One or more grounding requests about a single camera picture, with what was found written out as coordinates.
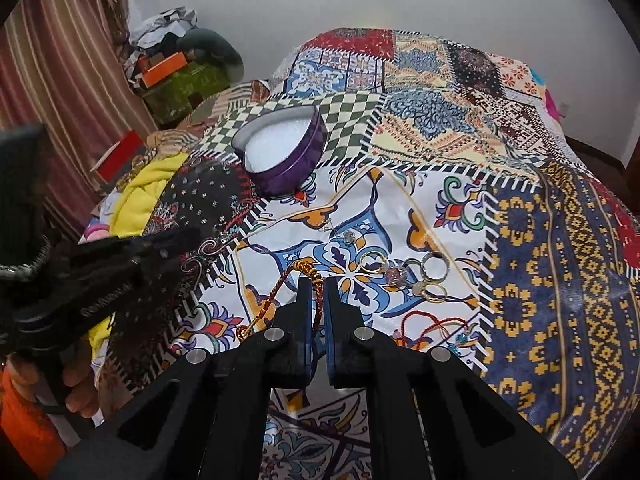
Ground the red braided bracelet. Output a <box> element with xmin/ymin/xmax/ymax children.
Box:
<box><xmin>235</xmin><ymin>259</ymin><xmax>326</xmax><ymax>344</ymax></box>

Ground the red string bracelet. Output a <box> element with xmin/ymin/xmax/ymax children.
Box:
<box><xmin>391</xmin><ymin>309</ymin><xmax>474</xmax><ymax>356</ymax></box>

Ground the silver ring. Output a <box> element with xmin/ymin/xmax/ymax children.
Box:
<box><xmin>418</xmin><ymin>251</ymin><xmax>450</xmax><ymax>281</ymax></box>

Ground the gold ring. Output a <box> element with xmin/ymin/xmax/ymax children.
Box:
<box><xmin>357</xmin><ymin>250</ymin><xmax>391</xmax><ymax>276</ymax></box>

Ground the purple heart-shaped jewelry box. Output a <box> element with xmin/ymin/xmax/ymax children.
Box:
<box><xmin>231</xmin><ymin>105</ymin><xmax>328</xmax><ymax>196</ymax></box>

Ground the person's hand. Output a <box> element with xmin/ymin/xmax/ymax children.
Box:
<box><xmin>6</xmin><ymin>337</ymin><xmax>100</xmax><ymax>418</ymax></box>

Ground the yellow garment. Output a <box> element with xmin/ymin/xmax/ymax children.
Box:
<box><xmin>88</xmin><ymin>152</ymin><xmax>190</xmax><ymax>356</ymax></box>

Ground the colourful patchwork cloth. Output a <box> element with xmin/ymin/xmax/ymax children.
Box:
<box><xmin>90</xmin><ymin>28</ymin><xmax>639</xmax><ymax>479</ymax></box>

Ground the green covered cabinet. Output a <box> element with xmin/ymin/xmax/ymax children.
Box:
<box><xmin>141</xmin><ymin>62</ymin><xmax>230</xmax><ymax>126</ymax></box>

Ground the striped red curtain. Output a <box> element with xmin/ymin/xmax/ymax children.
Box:
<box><xmin>1</xmin><ymin>0</ymin><xmax>156</xmax><ymax>238</ymax></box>

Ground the orange box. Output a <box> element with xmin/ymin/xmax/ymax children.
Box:
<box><xmin>142</xmin><ymin>52</ymin><xmax>188</xmax><ymax>88</ymax></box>

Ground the pile of clothes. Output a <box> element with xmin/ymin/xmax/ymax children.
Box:
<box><xmin>124</xmin><ymin>6</ymin><xmax>245</xmax><ymax>84</ymax></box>

